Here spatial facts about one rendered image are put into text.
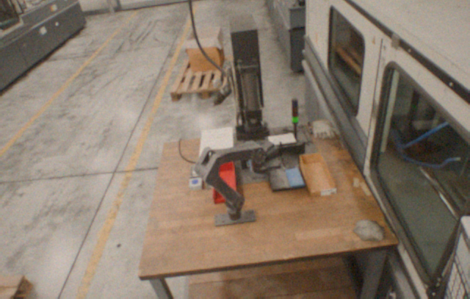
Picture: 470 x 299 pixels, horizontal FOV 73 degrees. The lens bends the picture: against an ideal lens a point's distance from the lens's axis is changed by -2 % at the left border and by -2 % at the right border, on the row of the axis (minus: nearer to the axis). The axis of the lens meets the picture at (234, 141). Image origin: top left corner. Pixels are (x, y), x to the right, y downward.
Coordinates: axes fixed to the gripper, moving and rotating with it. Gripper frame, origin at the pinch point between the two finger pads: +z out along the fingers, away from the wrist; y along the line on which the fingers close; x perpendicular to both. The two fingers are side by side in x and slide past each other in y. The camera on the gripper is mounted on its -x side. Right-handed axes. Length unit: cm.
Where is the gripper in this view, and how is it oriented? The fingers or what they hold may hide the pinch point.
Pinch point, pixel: (258, 175)
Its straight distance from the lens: 163.8
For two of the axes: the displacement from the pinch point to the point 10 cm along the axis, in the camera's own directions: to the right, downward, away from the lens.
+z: 0.6, 4.9, 8.7
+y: -0.7, -8.7, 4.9
